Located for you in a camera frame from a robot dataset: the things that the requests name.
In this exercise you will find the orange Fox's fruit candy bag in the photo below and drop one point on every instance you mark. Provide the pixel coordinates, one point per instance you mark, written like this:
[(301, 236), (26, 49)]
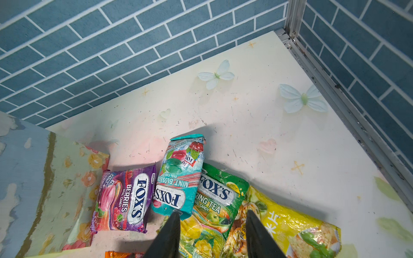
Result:
[(114, 254)]

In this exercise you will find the yellow-green snack packet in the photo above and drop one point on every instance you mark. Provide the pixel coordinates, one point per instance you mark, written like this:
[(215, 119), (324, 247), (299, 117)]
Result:
[(298, 235)]

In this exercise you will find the floral paper gift bag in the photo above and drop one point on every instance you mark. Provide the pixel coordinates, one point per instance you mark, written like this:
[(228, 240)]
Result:
[(49, 187)]

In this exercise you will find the teal Fox's candy bag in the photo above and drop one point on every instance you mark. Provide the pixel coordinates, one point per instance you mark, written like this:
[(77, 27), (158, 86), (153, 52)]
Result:
[(179, 176)]

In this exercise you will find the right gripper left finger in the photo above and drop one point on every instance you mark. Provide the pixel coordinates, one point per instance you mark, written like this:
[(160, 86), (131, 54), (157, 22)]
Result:
[(166, 244)]

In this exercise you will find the floral table mat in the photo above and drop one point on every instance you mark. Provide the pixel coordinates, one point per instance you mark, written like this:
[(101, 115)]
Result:
[(309, 161)]

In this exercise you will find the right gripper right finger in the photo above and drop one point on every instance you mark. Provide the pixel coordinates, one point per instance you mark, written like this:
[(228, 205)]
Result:
[(259, 242)]

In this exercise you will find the purple Fox's Berries candy bag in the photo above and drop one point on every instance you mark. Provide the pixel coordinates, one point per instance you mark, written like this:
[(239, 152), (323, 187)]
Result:
[(124, 199)]

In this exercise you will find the green Fox's Spring Tea candy bag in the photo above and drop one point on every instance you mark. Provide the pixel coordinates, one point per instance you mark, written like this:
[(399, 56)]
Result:
[(218, 198)]

